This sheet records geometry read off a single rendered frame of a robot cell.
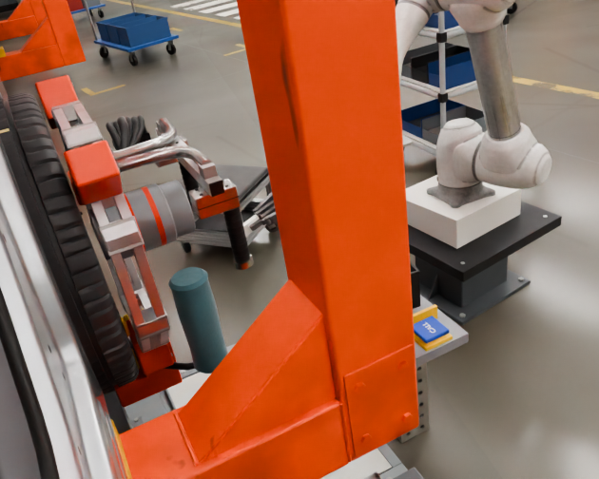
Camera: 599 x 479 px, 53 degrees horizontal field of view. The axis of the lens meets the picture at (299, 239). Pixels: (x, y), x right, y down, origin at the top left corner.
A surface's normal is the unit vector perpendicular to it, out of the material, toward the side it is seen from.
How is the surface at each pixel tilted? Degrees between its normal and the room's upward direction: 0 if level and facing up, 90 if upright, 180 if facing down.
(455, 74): 90
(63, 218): 56
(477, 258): 0
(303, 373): 90
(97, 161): 45
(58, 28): 90
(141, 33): 90
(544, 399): 0
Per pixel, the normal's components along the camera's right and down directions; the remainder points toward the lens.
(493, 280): 0.55, 0.36
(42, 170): 0.18, -0.38
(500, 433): -0.15, -0.85
